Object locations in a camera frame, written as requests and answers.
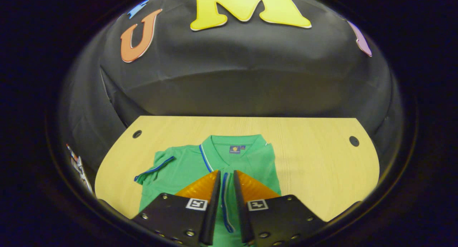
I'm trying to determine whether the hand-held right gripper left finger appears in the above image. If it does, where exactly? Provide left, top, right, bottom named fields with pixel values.
left=132, top=170, right=221, bottom=246

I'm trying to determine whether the black backdrop cloth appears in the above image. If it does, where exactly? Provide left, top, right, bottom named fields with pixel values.
left=59, top=0, right=403, bottom=190

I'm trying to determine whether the green T-shirt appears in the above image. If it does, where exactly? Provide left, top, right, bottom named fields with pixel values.
left=134, top=134, right=282, bottom=247

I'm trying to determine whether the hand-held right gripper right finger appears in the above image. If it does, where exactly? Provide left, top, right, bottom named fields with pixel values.
left=233, top=170, right=327, bottom=246

